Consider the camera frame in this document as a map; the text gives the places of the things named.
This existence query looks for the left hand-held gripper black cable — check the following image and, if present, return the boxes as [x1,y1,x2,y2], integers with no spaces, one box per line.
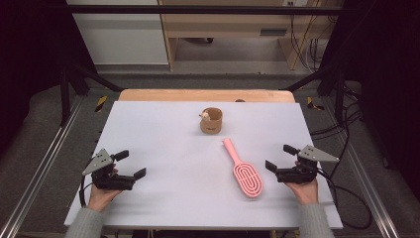
[78,176,94,208]

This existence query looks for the wooden table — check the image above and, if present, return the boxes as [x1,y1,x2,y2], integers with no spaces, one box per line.
[117,88,296,104]

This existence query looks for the dark curtain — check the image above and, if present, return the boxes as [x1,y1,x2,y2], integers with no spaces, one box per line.
[320,0,420,201]
[0,0,97,158]

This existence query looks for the right hand-held gripper black cable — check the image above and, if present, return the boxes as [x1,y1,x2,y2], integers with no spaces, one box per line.
[315,167,373,231]

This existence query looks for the brown round cup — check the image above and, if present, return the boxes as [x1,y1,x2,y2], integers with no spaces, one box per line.
[199,106,224,136]

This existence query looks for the black floor cable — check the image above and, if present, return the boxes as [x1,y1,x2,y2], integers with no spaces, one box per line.
[328,83,360,180]
[309,108,364,137]

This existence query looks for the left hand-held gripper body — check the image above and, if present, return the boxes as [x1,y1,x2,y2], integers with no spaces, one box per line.
[81,148,137,191]

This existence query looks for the white table cover board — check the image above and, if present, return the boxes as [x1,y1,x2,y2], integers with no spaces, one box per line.
[63,100,345,231]

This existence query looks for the black metal stand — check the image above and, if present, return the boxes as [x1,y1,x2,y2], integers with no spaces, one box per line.
[281,62,349,128]
[58,62,125,127]

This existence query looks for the light wooden desk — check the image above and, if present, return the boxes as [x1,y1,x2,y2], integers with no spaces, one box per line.
[157,0,346,71]

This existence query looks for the hand-held gripper black cable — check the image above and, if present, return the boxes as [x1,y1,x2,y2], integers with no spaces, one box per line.
[315,167,373,231]
[78,176,94,208]

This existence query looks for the person's left hand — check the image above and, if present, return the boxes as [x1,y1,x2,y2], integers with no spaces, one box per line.
[87,183,123,213]

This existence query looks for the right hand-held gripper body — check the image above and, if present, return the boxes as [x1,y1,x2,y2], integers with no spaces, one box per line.
[275,144,341,185]

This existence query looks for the white cabinet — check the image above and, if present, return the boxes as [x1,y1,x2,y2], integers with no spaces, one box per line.
[65,0,169,66]

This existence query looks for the black metal crossbar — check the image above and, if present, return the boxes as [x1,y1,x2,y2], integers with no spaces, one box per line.
[65,4,346,16]

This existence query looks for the pink hairbrush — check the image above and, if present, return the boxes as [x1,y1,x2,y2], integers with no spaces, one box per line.
[221,137,264,199]

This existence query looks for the hanging cables under desk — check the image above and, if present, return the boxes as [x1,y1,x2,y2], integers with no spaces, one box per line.
[288,14,331,73]

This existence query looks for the yellow black striped tape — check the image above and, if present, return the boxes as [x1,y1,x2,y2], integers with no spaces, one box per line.
[306,96,326,112]
[94,95,109,113]

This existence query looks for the person's right hand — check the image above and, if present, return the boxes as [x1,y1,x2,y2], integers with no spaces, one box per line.
[284,179,320,206]

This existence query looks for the aluminium floor rail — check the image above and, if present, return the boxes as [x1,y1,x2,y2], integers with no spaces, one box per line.
[0,97,85,238]
[321,97,401,238]

